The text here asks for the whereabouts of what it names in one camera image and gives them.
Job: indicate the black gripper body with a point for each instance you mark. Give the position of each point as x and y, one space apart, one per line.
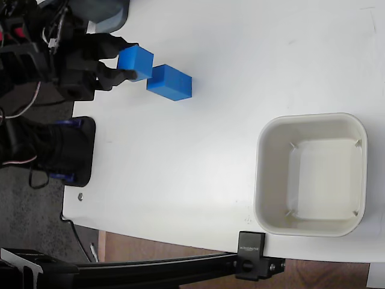
75 75

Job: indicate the blue cube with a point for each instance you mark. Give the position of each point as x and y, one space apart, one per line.
136 61
171 84

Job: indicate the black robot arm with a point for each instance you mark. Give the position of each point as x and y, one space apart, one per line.
24 60

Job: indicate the white square plastic bin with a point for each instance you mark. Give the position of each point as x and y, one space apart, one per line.
316 174

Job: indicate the gray monitor stand base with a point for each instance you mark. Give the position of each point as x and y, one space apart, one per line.
111 15

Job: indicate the small metal nut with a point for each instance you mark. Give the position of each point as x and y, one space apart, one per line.
80 196

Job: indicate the black table clamp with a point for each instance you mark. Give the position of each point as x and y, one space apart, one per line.
251 256

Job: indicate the white table leg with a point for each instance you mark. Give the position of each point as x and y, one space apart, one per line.
376 275

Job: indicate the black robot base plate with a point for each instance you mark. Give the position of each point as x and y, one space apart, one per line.
84 150

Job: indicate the black metal bracket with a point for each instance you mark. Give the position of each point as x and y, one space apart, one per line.
27 268

